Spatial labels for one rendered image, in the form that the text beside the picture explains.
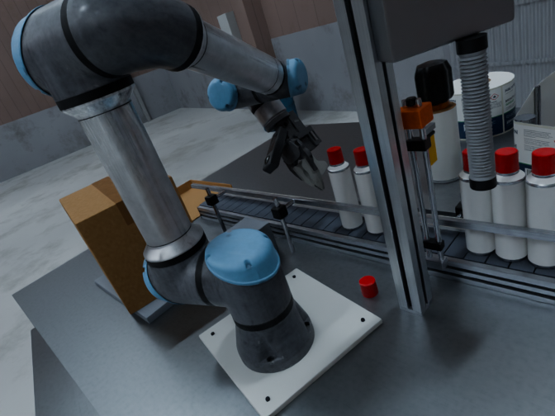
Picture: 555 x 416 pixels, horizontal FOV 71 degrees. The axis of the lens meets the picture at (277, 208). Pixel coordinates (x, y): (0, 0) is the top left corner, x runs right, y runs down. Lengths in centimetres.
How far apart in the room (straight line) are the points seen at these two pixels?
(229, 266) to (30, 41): 41
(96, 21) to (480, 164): 53
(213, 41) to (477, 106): 38
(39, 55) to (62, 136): 997
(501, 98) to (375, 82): 78
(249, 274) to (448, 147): 63
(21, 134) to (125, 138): 994
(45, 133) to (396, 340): 1016
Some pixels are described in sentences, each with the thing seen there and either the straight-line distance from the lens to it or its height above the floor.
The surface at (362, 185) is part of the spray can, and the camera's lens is 86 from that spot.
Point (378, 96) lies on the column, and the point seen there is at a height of 124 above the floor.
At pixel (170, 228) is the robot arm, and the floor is 112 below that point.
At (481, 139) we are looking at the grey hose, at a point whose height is 115.
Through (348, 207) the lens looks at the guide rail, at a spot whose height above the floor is 96.
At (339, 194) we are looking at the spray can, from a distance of 92.
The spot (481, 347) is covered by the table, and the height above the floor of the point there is 83.
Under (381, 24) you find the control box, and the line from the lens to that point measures 54.
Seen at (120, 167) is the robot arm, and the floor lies 125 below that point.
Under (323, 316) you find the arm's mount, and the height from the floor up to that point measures 84.
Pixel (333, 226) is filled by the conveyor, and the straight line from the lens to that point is 100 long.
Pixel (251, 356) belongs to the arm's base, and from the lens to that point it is 74.
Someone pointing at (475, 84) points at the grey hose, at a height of 123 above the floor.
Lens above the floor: 138
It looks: 25 degrees down
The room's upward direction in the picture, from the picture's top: 19 degrees counter-clockwise
